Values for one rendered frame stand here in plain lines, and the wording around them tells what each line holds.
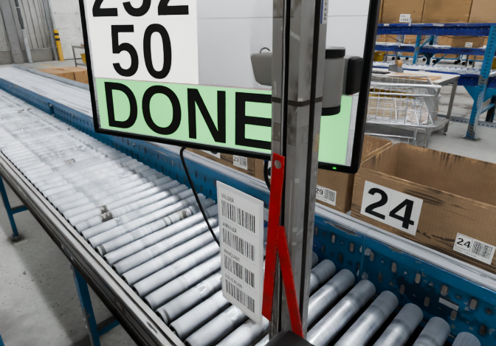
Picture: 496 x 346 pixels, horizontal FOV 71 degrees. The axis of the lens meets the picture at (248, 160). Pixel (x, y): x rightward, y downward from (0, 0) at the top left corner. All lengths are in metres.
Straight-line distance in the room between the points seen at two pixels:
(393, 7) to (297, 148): 5.61
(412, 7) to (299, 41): 5.50
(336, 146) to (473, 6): 5.14
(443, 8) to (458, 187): 4.55
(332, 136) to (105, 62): 0.41
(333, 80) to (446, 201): 0.65
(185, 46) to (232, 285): 0.36
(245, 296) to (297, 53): 0.34
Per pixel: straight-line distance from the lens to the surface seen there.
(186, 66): 0.56
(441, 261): 1.01
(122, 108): 0.66
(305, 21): 0.34
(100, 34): 0.67
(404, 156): 1.30
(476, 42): 9.82
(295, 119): 0.35
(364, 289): 1.08
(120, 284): 1.12
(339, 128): 0.47
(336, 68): 0.39
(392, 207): 1.04
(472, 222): 0.98
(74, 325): 2.18
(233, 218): 0.47
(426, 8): 5.74
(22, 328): 2.29
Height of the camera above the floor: 1.44
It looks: 22 degrees down
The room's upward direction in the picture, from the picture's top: 1 degrees counter-clockwise
